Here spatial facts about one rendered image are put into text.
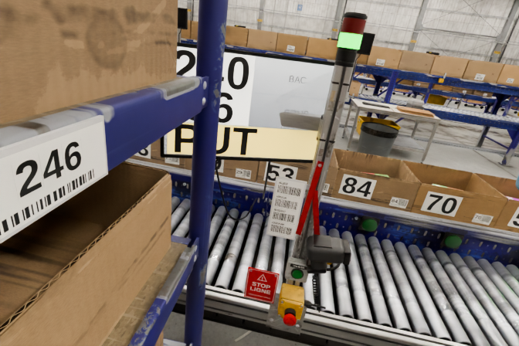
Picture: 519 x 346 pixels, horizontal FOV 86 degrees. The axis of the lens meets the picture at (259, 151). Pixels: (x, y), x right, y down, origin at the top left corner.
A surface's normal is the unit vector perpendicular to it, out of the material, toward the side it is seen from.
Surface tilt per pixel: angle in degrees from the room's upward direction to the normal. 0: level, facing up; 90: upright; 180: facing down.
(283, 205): 90
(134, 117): 90
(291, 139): 86
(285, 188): 90
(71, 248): 0
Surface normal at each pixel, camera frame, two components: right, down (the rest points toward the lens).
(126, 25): 0.98, 0.18
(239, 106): 0.20, 0.33
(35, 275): 0.13, -0.92
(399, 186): -0.15, 0.36
